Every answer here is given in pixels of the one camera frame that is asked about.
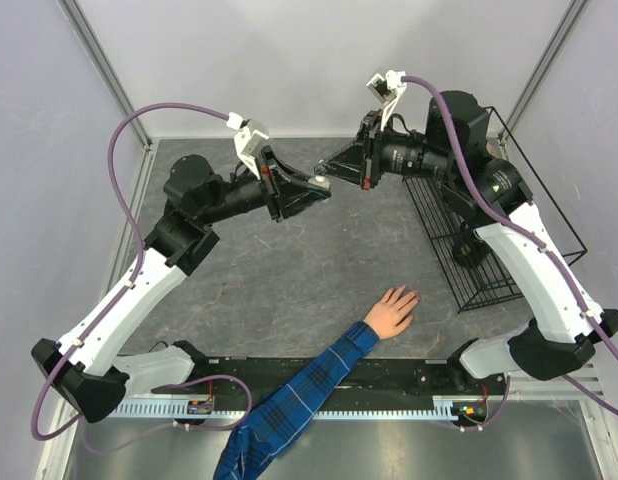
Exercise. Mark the person's bare hand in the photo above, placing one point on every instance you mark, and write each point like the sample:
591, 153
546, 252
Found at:
393, 313

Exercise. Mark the blue plaid sleeved forearm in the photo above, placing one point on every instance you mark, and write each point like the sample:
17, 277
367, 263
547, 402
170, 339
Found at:
278, 421

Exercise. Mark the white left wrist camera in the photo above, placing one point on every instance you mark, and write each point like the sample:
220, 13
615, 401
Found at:
249, 139

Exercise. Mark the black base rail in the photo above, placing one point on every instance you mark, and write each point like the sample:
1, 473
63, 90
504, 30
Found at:
367, 381

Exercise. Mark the black wire dish rack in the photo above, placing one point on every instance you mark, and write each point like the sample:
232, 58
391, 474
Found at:
490, 240

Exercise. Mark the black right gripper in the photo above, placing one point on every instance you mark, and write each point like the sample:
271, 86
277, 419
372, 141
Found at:
359, 164

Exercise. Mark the pink floral ceramic bowl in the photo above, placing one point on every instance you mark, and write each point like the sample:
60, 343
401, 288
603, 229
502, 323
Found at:
490, 150

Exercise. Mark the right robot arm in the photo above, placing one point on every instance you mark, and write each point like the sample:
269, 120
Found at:
546, 347

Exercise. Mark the slotted cable duct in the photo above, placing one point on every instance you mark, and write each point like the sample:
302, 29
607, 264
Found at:
286, 405

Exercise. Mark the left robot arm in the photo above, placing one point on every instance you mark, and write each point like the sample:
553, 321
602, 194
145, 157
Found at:
85, 366

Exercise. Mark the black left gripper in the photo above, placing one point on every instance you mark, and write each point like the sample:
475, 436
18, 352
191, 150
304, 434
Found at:
294, 193

